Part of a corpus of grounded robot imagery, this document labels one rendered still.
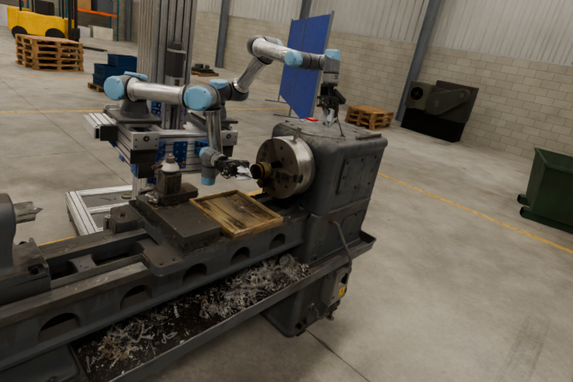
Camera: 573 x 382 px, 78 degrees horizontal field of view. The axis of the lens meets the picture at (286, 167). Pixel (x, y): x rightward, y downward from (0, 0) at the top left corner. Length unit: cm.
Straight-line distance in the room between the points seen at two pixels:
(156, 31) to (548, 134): 1025
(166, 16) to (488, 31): 1028
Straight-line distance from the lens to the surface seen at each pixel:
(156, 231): 148
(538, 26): 1149
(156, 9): 224
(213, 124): 189
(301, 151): 172
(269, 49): 185
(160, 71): 227
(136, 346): 155
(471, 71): 1161
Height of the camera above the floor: 168
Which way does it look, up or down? 19 degrees down
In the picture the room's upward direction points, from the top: 11 degrees clockwise
